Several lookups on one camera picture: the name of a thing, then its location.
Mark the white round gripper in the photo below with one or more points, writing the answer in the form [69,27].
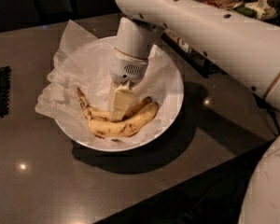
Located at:
[126,68]

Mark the spotted yellow banana front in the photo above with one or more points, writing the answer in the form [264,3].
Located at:
[124,128]

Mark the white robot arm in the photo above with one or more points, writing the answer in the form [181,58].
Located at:
[142,25]

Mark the white ceramic bowl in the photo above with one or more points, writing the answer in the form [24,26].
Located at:
[163,83]

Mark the white paper liner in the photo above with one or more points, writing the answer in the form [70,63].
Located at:
[50,102]

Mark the dark appliance in background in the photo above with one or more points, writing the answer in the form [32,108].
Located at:
[52,11]

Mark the black grid mat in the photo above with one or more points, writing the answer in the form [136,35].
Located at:
[5,74]

